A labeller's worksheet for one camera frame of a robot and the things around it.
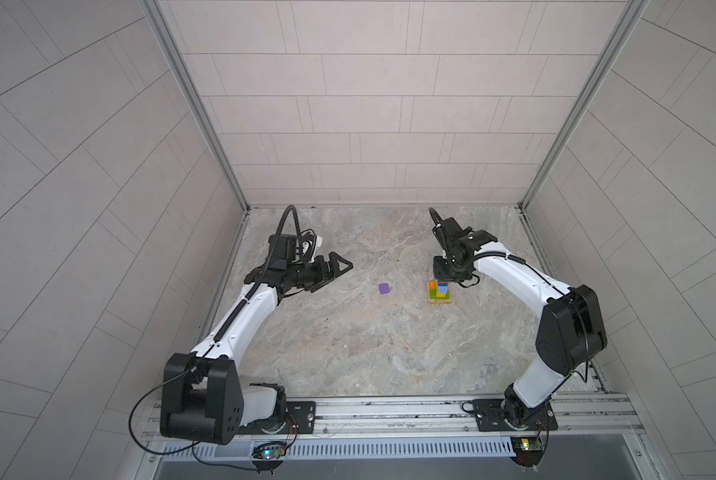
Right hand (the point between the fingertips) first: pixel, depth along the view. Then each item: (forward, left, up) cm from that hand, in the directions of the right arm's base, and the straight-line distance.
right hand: (439, 275), depth 88 cm
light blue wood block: (-4, -2, -2) cm, 4 cm away
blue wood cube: (-3, -1, -1) cm, 3 cm away
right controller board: (-42, -13, -10) cm, 45 cm away
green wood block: (-3, +1, -6) cm, 7 cm away
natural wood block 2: (-4, +2, -8) cm, 9 cm away
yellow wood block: (-4, 0, -4) cm, 6 cm away
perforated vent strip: (-41, -4, -10) cm, 42 cm away
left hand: (-2, +26, +10) cm, 28 cm away
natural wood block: (-4, -3, -8) cm, 10 cm away
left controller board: (-39, +45, -4) cm, 59 cm away
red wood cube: (+1, +1, -6) cm, 6 cm away
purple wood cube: (+1, +16, -8) cm, 18 cm away
